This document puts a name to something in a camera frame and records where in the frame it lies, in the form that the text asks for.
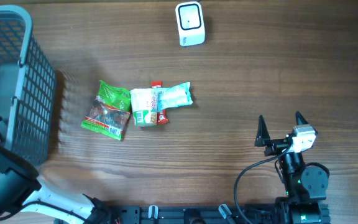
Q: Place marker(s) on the light blue snack packet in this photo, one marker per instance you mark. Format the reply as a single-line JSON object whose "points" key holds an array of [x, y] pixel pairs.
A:
{"points": [[174, 97]]}

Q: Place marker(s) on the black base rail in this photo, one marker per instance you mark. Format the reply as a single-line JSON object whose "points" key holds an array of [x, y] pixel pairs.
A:
{"points": [[258, 213]]}

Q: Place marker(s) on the red coffee stick sachet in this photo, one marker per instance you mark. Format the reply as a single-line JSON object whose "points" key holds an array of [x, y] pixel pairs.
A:
{"points": [[162, 117]]}

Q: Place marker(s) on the white barcode scanner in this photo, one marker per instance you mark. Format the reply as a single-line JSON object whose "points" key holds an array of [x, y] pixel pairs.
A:
{"points": [[190, 23]]}

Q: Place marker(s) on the green instant noodle cup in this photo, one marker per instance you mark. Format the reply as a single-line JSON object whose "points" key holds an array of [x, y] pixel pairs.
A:
{"points": [[144, 106]]}

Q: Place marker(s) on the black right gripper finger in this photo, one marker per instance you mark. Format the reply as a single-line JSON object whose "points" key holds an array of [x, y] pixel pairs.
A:
{"points": [[300, 120], [262, 137]]}

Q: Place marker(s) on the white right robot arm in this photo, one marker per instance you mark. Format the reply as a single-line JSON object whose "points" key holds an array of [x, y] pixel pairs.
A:
{"points": [[305, 183]]}

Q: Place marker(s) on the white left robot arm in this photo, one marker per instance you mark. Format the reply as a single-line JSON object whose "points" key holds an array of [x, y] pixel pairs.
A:
{"points": [[22, 190]]}

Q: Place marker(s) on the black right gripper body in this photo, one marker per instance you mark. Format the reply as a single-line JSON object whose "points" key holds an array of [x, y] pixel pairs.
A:
{"points": [[276, 146]]}

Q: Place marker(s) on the grey plastic shopping basket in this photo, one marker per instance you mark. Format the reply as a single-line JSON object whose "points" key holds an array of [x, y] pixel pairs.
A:
{"points": [[27, 88]]}

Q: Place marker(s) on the green snack bag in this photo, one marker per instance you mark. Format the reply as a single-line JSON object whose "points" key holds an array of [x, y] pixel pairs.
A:
{"points": [[110, 111]]}

